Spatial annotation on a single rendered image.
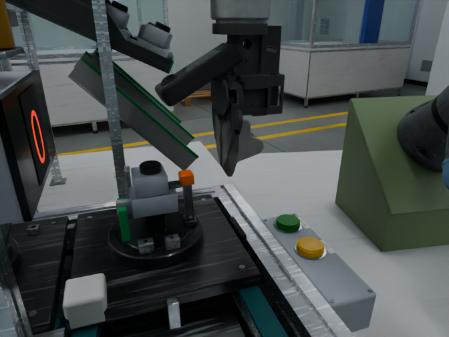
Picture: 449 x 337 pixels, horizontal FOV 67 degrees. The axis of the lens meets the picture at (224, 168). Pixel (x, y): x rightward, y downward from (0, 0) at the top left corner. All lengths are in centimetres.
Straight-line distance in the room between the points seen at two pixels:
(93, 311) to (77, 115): 408
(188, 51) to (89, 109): 549
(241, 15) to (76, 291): 37
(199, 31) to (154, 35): 898
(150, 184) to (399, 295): 45
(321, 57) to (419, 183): 501
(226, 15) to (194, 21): 917
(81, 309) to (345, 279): 33
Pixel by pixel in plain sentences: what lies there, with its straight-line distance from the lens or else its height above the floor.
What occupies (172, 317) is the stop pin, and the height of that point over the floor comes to 94.
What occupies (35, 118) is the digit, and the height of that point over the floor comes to 121.
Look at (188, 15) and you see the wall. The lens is 955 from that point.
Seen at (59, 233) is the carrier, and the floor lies 97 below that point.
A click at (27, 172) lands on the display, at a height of 119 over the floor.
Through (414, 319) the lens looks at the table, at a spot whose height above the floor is 86.
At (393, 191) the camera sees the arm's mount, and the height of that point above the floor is 98.
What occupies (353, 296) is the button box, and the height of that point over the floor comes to 96.
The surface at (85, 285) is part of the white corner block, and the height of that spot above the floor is 99.
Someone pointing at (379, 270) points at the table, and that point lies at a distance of 71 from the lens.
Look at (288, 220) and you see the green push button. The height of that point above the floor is 97.
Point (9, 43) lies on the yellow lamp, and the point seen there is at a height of 126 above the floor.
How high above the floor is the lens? 128
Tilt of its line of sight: 23 degrees down
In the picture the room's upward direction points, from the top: straight up
